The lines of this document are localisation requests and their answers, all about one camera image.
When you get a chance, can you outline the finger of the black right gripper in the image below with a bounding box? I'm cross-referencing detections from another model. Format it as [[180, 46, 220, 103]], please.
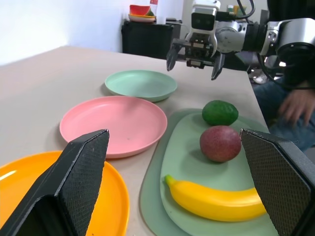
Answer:
[[211, 53, 226, 81], [166, 43, 185, 72]]

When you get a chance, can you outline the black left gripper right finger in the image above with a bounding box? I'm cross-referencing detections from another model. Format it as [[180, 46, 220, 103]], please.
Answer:
[[240, 128, 315, 236]]

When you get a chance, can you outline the person's bare hand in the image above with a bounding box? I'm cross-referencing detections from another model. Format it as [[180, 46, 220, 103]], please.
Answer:
[[278, 90, 315, 126]]

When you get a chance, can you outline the orange round plate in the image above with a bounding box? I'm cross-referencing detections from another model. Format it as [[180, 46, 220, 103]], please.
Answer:
[[0, 150, 130, 236]]

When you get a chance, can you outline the green avocado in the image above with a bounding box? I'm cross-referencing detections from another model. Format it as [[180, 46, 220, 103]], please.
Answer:
[[201, 100, 239, 127]]

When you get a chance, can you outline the dark red round fruit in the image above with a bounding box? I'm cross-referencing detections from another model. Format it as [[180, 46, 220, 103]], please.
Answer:
[[199, 125, 242, 163]]

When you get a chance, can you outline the mint green round plate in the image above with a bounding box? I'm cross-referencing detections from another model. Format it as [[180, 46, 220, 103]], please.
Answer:
[[104, 70, 178, 103]]

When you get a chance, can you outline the person's blue jeans leg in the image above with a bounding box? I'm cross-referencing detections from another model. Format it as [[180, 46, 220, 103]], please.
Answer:
[[253, 78, 315, 153]]

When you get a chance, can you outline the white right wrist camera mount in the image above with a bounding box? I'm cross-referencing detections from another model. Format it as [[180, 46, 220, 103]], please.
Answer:
[[184, 0, 222, 59]]

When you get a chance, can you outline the yellow banana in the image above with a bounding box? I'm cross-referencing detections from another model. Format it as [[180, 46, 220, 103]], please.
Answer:
[[164, 174, 268, 223]]

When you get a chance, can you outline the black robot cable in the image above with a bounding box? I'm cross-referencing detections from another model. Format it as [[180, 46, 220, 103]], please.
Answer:
[[256, 53, 315, 90], [216, 0, 256, 25]]

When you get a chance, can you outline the red watermelon slice toy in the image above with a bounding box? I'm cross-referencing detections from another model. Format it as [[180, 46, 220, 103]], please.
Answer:
[[129, 4, 156, 17]]

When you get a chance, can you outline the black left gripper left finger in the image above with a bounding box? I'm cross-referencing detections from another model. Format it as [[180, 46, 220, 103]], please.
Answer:
[[0, 129, 110, 236]]

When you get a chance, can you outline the mint green oblong tray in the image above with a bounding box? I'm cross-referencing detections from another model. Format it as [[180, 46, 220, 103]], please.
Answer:
[[139, 108, 281, 236]]

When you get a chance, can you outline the stack of coloured plates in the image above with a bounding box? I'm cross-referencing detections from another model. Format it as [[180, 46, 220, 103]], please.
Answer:
[[127, 13, 157, 24]]

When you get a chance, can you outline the pink round plate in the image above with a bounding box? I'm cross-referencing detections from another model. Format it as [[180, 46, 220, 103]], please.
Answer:
[[59, 95, 168, 159]]

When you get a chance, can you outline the black cabinet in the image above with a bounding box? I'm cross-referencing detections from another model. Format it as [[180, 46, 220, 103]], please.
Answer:
[[121, 17, 188, 61]]

